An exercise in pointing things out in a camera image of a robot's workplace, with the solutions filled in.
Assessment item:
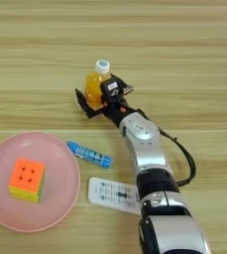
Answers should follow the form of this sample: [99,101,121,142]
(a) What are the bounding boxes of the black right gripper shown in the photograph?
[74,74,141,129]

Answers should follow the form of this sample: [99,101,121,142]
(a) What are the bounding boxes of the orange juice bottle white cap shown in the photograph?
[83,59,113,111]

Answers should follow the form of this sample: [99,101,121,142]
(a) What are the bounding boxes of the blue glue stick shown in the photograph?
[65,141,113,170]

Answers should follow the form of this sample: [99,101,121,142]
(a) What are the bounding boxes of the white remote control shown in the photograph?
[86,177,143,216]

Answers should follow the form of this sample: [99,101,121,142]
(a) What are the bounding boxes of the orange yellow puzzle cube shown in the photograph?
[8,158,47,203]

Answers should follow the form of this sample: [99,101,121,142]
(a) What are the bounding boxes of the small black box white label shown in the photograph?
[99,77,125,104]

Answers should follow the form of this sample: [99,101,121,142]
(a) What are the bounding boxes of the pink round plate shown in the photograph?
[0,132,81,233]

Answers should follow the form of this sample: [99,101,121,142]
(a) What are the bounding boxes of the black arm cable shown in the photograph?
[136,108,197,188]

